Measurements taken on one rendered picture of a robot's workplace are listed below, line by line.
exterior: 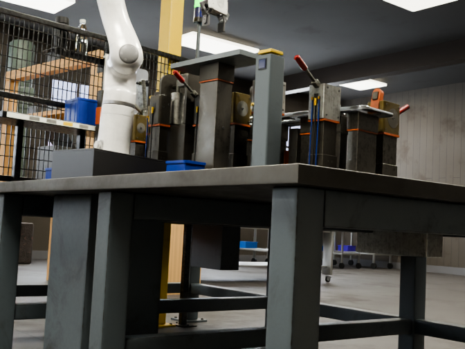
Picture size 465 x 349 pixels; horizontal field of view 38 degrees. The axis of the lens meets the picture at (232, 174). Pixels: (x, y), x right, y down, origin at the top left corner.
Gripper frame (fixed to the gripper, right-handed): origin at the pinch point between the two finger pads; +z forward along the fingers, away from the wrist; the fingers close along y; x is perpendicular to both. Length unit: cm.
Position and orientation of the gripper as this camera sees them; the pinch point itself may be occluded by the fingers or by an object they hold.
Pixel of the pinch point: (213, 26)
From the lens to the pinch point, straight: 270.1
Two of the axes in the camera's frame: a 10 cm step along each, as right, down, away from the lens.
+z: -0.6, 9.9, -0.9
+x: -7.9, 0.1, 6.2
